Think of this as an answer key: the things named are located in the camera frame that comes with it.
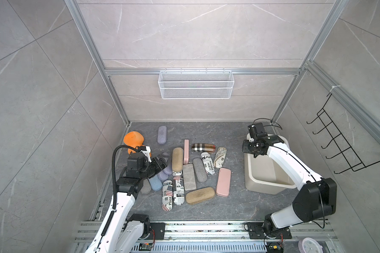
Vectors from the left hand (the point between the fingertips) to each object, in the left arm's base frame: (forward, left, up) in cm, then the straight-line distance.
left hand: (167, 158), depth 76 cm
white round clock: (-36, -63, -18) cm, 74 cm away
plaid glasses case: (+18, -20, -17) cm, 32 cm away
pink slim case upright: (+13, -9, -14) cm, 21 cm away
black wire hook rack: (-12, -74, +14) cm, 76 cm away
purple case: (+29, +8, -17) cm, 35 cm away
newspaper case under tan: (0, -3, -18) cm, 18 cm away
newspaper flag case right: (-10, -4, -17) cm, 20 cm away
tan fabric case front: (-12, -16, -17) cm, 26 cm away
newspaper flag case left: (-12, +2, -17) cm, 21 cm away
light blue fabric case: (-5, +9, -18) cm, 20 cm away
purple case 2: (+1, +2, -14) cm, 14 cm away
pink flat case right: (-5, -30, -19) cm, 36 cm away
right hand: (+9, -44, -5) cm, 45 cm away
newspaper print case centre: (+6, -22, -17) cm, 28 cm away
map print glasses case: (+10, -30, -17) cm, 35 cm away
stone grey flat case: (-4, -10, -17) cm, 21 cm away
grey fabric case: (+2, -17, -17) cm, 24 cm away
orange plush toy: (+23, +26, -13) cm, 37 cm away
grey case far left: (-8, +13, -17) cm, 23 cm away
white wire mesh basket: (+49, -16, +9) cm, 53 cm away
